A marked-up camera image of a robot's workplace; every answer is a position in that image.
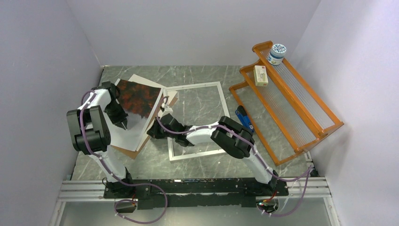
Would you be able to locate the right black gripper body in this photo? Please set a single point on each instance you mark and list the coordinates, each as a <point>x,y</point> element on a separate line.
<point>159,133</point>

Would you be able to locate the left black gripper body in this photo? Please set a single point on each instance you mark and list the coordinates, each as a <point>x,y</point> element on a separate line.
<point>115,113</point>

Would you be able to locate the white picture frame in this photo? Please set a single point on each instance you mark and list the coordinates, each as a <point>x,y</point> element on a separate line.
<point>196,104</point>

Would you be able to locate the red and white photo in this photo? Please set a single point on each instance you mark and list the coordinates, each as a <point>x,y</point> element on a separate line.
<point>139,102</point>

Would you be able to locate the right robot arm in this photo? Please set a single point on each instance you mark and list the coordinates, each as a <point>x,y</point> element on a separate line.
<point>232,137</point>

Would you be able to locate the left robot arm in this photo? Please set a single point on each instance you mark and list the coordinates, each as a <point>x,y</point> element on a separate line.
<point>90,135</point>

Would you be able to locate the brown backing board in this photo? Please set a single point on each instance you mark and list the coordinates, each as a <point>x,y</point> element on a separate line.
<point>133,154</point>

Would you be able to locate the blue stapler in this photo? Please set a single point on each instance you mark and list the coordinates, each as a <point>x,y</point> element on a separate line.
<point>244,118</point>

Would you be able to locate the small cream box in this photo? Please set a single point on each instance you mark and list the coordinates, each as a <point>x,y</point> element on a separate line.
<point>260,75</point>

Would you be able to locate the orange wooden shelf rack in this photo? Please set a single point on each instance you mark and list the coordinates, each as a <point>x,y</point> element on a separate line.
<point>300,114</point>

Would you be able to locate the blue white round jar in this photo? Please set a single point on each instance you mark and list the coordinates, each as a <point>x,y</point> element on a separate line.
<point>276,54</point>

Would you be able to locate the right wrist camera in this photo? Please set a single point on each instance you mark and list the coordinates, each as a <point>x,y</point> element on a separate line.
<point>166,109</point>

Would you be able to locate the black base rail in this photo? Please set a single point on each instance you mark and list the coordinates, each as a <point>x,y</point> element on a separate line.
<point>159,193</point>

